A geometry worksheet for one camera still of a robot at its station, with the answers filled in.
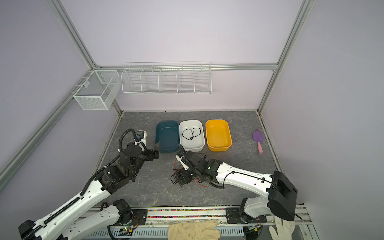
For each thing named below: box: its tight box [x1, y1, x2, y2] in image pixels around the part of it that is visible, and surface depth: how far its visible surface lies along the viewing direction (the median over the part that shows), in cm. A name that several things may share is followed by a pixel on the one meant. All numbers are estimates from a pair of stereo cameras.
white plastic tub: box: [179, 120, 205, 153], surface depth 107 cm
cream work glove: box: [167, 219, 221, 240], surface depth 71 cm
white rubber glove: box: [268, 215, 296, 240], surface depth 71 cm
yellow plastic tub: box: [205, 119, 233, 152], surface depth 107 cm
